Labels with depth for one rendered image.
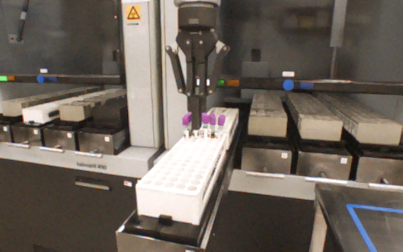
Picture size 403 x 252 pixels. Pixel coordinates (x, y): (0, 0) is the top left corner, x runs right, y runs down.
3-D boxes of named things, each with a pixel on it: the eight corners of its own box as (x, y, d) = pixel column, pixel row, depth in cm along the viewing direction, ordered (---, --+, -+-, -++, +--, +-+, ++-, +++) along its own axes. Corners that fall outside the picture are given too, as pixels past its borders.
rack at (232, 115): (212, 123, 96) (212, 107, 95) (238, 125, 94) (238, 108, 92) (191, 150, 68) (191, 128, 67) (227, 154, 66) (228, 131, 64)
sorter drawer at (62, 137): (135, 109, 153) (134, 94, 151) (155, 110, 149) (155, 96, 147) (35, 152, 85) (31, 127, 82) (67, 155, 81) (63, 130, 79)
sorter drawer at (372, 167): (309, 120, 128) (311, 103, 126) (337, 121, 125) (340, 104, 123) (360, 189, 60) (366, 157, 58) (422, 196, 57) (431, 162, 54)
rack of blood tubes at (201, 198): (189, 152, 67) (189, 130, 65) (226, 156, 64) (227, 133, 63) (136, 221, 39) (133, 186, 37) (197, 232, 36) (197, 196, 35)
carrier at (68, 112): (89, 120, 92) (87, 105, 91) (85, 122, 91) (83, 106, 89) (63, 119, 95) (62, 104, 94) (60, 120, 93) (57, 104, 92)
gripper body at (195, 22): (169, 5, 44) (170, 57, 46) (215, 3, 42) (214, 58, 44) (182, 12, 51) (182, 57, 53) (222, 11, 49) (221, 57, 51)
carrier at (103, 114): (124, 123, 89) (123, 107, 87) (121, 125, 87) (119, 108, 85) (96, 121, 92) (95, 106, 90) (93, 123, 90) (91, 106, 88)
